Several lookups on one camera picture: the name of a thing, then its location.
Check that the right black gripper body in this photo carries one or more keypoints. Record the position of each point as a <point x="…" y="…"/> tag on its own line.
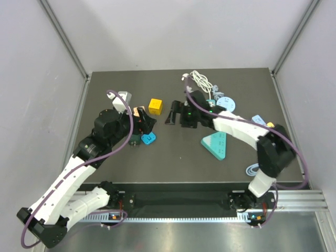
<point x="189" y="118"/>

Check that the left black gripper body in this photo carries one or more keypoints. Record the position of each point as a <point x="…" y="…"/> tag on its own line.
<point x="125" y="124"/>

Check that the peach cube plug adapter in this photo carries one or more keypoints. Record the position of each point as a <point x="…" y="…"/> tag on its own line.
<point x="135" y="111"/>

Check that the blue cube plug adapter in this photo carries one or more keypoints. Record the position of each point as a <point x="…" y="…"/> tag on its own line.
<point x="148" y="138"/>

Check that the dark green plug adapter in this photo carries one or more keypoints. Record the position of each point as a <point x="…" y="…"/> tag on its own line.
<point x="135" y="140"/>

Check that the yellow cube plug adapter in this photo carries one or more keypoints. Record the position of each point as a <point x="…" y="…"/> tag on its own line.
<point x="155" y="106"/>

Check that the teal rectangular power strip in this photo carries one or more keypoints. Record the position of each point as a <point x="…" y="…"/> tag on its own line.
<point x="211" y="102"/>

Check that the teal triangular power strip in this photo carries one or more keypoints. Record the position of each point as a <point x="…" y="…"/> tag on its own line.
<point x="215" y="144"/>

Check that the round light blue socket base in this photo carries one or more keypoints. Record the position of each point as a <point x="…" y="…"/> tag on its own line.
<point x="227" y="103"/>

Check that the orange plug adapter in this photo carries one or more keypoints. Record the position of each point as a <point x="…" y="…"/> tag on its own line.
<point x="270" y="125"/>

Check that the light blue power strip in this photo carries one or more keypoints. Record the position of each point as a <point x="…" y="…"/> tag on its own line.
<point x="258" y="119"/>

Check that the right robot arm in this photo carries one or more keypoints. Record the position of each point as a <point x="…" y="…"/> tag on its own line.
<point x="274" y="152"/>

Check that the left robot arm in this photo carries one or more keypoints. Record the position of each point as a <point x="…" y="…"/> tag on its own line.
<point x="53" y="215"/>

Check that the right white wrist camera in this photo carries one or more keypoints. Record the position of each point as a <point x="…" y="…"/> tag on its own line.
<point x="188" y="90"/>

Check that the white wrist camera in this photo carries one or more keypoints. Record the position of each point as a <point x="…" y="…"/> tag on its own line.
<point x="188" y="90"/>
<point x="117" y="102"/>

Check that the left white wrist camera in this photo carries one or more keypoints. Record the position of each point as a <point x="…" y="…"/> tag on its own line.
<point x="117" y="102"/>

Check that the white slotted cable duct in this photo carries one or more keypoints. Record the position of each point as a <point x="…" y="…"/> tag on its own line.
<point x="245" y="217"/>

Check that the left aluminium frame post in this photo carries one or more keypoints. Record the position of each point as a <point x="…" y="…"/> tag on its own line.
<point x="48" y="10"/>

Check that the aluminium frame post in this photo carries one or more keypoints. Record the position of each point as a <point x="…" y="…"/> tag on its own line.
<point x="308" y="13"/>
<point x="48" y="10"/>

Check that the front aluminium frame rail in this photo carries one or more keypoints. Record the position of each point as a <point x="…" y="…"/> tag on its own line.
<point x="301" y="201"/>

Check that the right aluminium frame post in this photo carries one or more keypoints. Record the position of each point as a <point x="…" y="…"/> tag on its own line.
<point x="308" y="13"/>

